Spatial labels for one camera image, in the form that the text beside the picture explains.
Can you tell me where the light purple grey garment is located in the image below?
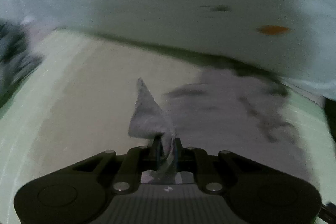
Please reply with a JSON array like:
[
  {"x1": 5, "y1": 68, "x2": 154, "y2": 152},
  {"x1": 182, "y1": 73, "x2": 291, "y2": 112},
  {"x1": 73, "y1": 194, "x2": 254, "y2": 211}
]
[{"x1": 129, "y1": 68, "x2": 318, "y2": 186}]

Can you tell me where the dark striped cloth pile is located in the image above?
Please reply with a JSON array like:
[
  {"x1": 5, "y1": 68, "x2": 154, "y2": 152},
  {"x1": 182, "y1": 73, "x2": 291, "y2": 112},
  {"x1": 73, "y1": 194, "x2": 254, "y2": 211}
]
[{"x1": 1, "y1": 19, "x2": 43, "y2": 106}]

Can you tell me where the white carrot-print storage bag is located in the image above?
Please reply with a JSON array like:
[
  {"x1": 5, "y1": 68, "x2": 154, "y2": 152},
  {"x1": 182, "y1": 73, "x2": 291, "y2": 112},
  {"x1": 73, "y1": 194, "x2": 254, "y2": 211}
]
[{"x1": 1, "y1": 0, "x2": 335, "y2": 99}]

